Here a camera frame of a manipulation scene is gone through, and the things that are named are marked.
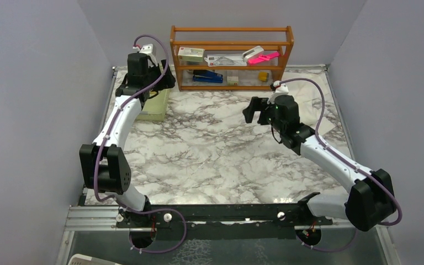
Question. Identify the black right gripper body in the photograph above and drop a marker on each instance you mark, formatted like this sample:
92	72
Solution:
271	119

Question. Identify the cream white towel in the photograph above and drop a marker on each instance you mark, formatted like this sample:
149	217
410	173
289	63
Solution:
308	98

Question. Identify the green plastic basket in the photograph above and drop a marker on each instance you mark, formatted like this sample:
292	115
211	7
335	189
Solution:
156	106

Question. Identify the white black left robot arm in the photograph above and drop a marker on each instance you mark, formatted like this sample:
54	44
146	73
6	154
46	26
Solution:
104	166

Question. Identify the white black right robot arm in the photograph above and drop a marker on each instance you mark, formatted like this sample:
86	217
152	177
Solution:
370	194

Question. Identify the small yellow block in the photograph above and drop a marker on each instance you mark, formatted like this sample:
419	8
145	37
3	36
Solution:
263	76

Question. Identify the small white eraser box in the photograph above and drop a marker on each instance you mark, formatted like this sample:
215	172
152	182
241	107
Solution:
232	78

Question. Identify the white green box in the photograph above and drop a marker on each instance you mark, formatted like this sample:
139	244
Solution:
190	54

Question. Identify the white stapler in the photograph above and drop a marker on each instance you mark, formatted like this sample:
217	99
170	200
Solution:
252	53

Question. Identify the blue black stapler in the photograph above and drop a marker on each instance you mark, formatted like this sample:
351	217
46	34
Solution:
207	76

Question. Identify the wooden shelf rack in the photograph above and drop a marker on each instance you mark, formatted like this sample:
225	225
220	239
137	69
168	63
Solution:
231	41

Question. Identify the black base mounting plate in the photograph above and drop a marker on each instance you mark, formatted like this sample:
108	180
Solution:
177	223

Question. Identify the white tray corner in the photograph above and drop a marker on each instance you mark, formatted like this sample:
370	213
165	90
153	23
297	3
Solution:
79	259

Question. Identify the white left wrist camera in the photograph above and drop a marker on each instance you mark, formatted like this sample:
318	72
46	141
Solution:
150	51

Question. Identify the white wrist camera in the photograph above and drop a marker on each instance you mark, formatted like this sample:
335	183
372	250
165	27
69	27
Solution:
150	51
279	88

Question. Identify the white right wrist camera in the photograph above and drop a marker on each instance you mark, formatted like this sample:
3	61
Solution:
279	88

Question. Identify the aluminium rail frame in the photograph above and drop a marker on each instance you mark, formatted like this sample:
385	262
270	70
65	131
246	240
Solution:
92	231

